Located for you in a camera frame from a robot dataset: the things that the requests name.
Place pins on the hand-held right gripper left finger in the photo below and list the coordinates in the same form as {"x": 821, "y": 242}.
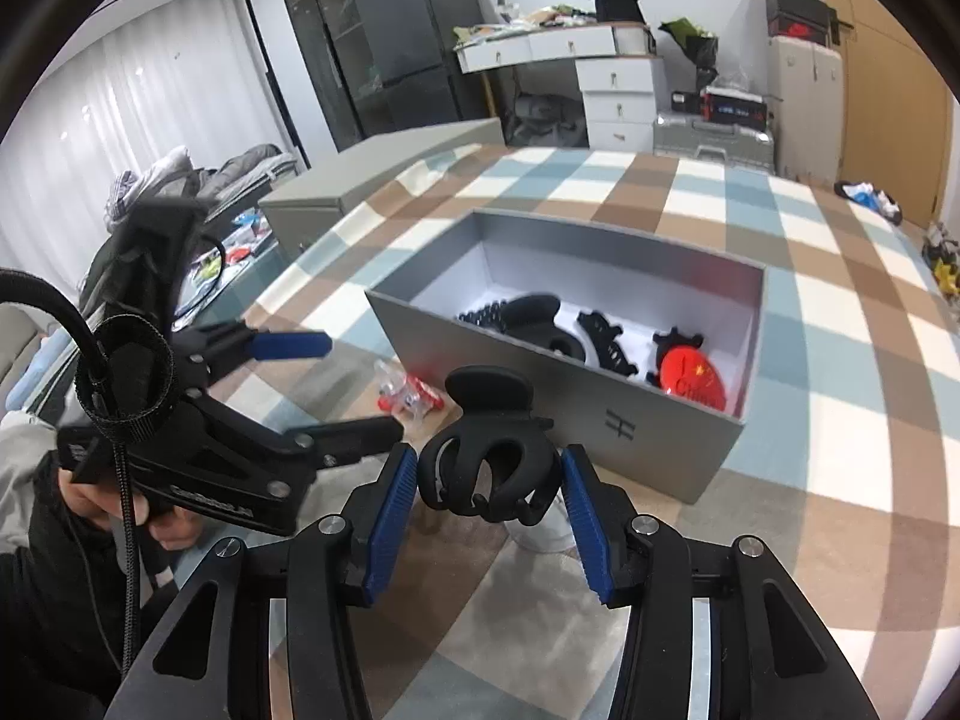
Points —
{"x": 390, "y": 517}

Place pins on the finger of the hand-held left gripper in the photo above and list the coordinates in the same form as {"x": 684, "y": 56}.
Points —
{"x": 352, "y": 439}
{"x": 292, "y": 345}

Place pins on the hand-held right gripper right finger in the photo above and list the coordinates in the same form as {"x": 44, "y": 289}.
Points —
{"x": 589, "y": 517}

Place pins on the grey cardboard box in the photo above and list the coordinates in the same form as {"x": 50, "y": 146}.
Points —
{"x": 675, "y": 457}

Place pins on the black hair claw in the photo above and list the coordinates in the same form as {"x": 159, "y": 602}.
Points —
{"x": 536, "y": 311}
{"x": 487, "y": 390}

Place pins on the red round compact mirror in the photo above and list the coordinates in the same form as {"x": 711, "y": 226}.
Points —
{"x": 690, "y": 382}

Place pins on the wavy black hair clip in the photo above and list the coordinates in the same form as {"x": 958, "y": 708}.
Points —
{"x": 611, "y": 349}

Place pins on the long curved black hair clip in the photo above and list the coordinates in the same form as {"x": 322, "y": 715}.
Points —
{"x": 675, "y": 339}

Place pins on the person's left forearm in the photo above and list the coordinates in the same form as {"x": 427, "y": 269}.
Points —
{"x": 52, "y": 615}

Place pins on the person's left hand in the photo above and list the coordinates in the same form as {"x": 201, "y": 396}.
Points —
{"x": 176, "y": 529}

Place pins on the clear packet with red item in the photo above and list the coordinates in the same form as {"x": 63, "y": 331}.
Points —
{"x": 412, "y": 394}

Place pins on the pile of colourful clutter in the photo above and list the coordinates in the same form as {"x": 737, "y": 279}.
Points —
{"x": 240, "y": 240}

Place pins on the heap of grey clothes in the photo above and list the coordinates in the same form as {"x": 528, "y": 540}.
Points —
{"x": 225, "y": 172}

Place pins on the grey bench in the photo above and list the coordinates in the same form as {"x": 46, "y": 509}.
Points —
{"x": 360, "y": 172}

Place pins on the glass door cabinet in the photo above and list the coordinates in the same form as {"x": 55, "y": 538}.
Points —
{"x": 322, "y": 52}

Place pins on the white curtain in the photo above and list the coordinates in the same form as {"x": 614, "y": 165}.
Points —
{"x": 112, "y": 105}

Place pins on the checkered blanket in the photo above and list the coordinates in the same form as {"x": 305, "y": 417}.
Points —
{"x": 825, "y": 315}

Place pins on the dark grey refrigerator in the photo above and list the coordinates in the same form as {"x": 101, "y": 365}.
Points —
{"x": 420, "y": 52}

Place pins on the grey backpack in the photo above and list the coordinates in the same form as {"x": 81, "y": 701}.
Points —
{"x": 544, "y": 120}

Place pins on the silver suitcase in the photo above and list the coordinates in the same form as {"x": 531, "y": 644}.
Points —
{"x": 712, "y": 141}

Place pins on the pile of papers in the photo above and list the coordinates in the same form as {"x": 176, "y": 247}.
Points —
{"x": 525, "y": 19}

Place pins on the white desk with drawers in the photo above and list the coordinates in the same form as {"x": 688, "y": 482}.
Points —
{"x": 622, "y": 82}

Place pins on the blue and white plastic bags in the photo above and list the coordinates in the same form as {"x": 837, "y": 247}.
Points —
{"x": 862, "y": 195}

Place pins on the black and red device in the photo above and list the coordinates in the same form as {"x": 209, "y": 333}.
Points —
{"x": 735, "y": 109}

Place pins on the white cabinet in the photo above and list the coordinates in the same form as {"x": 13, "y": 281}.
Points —
{"x": 806, "y": 105}

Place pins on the dark green bag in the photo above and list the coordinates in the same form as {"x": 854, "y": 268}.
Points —
{"x": 701, "y": 49}

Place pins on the wooden door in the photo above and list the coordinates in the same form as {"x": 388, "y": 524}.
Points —
{"x": 885, "y": 90}

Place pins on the stack of shoe boxes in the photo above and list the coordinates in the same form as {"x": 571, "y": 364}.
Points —
{"x": 795, "y": 7}

